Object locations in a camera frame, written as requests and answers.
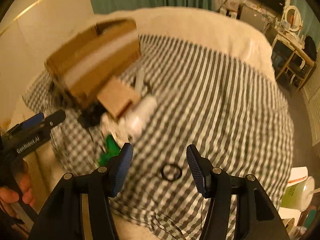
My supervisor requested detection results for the green plastic packet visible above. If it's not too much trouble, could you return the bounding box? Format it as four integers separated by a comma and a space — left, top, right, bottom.
98, 134, 121, 166

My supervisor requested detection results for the checkered grey white cloth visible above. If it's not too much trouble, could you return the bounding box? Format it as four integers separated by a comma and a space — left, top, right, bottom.
22, 33, 296, 240

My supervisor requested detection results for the black hair tie ring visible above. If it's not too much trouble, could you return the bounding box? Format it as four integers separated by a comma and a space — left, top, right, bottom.
160, 163, 183, 182

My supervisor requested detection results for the white oval vanity mirror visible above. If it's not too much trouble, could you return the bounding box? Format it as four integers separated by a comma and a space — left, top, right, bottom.
283, 5, 303, 32

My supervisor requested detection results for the small tan carton box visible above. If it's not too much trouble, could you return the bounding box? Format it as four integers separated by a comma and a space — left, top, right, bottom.
97, 76, 141, 120

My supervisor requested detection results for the brown cardboard box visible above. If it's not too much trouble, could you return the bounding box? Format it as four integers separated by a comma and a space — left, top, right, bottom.
44, 18, 141, 109

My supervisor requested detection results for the person's left hand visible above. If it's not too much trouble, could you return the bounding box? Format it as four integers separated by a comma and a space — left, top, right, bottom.
0, 159, 36, 218

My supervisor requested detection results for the grey cabinet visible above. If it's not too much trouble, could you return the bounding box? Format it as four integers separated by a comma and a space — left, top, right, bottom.
240, 4, 268, 32

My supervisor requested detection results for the black bag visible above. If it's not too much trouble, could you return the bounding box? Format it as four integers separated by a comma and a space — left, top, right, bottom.
303, 36, 317, 61

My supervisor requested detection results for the cream white bed blanket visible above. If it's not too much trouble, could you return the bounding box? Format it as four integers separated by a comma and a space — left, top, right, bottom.
73, 7, 276, 82

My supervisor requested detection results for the white plastic bottle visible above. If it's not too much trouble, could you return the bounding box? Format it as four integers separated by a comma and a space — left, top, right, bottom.
119, 94, 157, 140

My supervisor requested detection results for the wooden dressing table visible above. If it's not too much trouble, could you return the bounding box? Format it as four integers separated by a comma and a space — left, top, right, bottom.
272, 34, 316, 91

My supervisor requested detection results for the white tube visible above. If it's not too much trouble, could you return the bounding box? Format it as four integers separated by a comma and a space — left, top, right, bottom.
135, 68, 145, 94

